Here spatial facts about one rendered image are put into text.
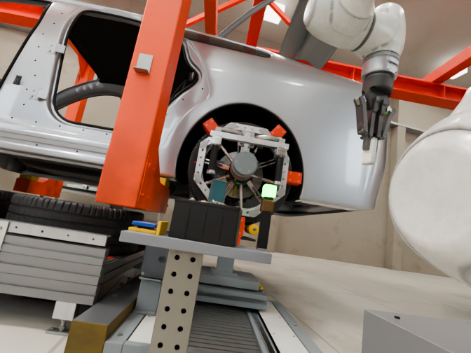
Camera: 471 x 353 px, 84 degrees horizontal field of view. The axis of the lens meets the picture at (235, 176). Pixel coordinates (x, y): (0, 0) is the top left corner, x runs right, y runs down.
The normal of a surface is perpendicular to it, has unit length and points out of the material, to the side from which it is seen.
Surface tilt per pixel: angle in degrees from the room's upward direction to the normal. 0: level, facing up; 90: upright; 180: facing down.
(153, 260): 90
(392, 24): 93
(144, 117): 90
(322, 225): 90
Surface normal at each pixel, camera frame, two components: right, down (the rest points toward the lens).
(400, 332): -0.97, -0.19
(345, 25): -0.12, 0.89
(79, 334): 0.08, -0.18
